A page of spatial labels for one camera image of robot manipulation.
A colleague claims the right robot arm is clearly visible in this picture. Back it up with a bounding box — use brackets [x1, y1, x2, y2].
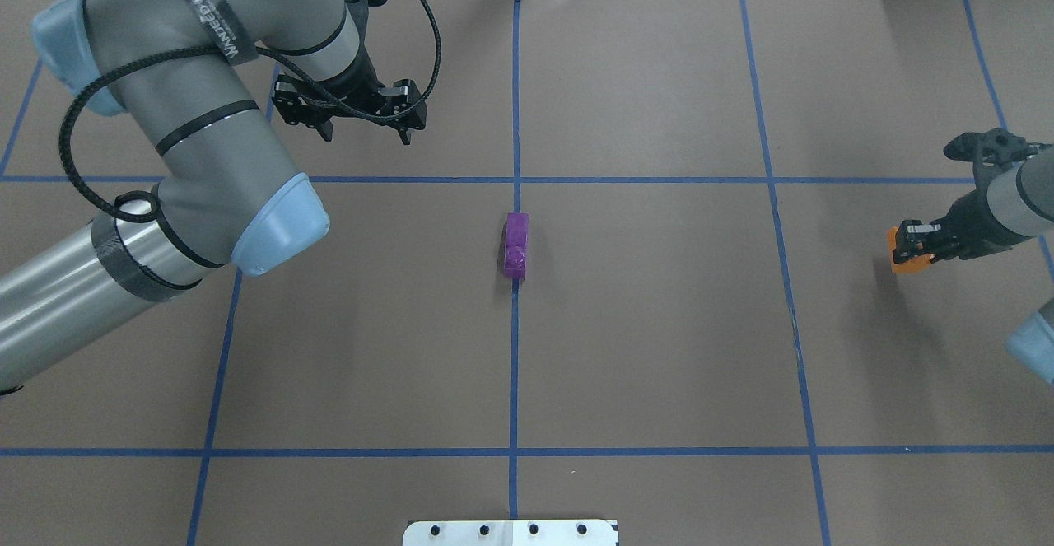
[885, 144, 1052, 273]

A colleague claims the white camera stand pole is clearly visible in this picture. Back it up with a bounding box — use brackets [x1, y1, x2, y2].
[402, 519, 621, 545]

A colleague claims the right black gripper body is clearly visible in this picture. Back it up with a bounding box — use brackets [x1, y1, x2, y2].
[930, 192, 1010, 260]

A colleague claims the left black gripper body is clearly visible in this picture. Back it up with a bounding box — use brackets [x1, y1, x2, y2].
[272, 52, 428, 132]

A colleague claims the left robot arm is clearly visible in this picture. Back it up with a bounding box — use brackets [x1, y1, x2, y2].
[2, 0, 436, 395]

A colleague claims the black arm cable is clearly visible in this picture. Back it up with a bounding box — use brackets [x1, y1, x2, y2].
[58, 0, 442, 225]

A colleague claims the orange trapezoid block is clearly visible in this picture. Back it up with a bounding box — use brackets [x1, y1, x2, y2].
[885, 227, 934, 273]

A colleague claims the purple trapezoid block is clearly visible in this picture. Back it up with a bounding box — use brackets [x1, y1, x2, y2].
[501, 212, 530, 280]

